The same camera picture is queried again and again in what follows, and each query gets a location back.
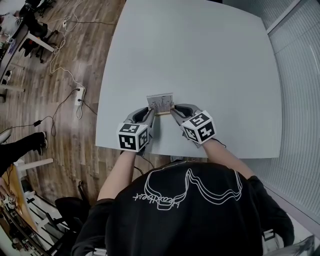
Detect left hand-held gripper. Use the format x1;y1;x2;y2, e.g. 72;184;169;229
116;106;157;157

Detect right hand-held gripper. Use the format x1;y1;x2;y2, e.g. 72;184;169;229
169;103;217;149

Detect wooden card stand with card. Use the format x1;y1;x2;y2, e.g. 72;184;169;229
146;92;175;117

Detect person's right forearm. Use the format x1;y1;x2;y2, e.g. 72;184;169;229
201;137;256;180

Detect person's left forearm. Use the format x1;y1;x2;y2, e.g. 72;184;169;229
96;149;137;202

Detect white power strip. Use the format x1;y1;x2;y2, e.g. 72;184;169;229
74;86;87;107

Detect person's black printed t-shirt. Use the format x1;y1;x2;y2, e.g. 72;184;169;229
70;160;296;256

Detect white table leg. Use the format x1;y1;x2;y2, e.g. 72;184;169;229
13;157;54;172

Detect black office chair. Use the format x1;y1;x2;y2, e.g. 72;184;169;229
44;180;91;253

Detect black swivel chair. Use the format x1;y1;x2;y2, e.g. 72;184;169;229
23;21;66;64

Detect grey desk with white legs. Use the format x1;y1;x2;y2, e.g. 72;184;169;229
0;14;55;86

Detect orange wooden table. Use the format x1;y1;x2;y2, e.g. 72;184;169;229
0;163;38;232

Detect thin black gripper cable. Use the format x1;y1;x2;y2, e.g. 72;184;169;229
133;154;156;176

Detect black adapter cable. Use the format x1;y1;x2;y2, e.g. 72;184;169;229
0;87;98;137

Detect long white cable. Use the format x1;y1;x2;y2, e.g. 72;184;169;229
49;11;85;120

